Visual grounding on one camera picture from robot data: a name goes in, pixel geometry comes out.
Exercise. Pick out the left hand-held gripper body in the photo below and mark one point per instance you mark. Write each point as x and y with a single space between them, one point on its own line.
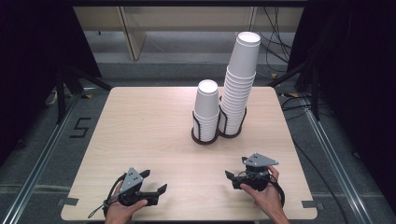
130 180

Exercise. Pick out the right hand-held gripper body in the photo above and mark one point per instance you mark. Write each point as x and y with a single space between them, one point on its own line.
260 160

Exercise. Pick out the short stack of white paper cups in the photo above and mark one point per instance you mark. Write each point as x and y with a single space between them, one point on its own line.
207 102

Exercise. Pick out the tall stack of white paper cups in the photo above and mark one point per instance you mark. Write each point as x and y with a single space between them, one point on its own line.
243 59

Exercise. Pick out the person's left hand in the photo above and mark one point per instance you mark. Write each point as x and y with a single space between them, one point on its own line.
121 213

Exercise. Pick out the person's right hand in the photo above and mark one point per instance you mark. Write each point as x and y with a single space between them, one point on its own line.
267 200

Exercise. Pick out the black metal stand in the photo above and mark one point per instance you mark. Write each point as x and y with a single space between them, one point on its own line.
314 93
61 96

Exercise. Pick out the black curtain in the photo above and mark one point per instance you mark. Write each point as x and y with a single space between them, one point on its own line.
31 62
358 77

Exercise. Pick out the beige wooden shelf unit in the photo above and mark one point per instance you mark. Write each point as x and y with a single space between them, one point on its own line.
186 18

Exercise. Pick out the metal floor rail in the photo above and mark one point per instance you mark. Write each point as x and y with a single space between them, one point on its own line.
339 169
37 169

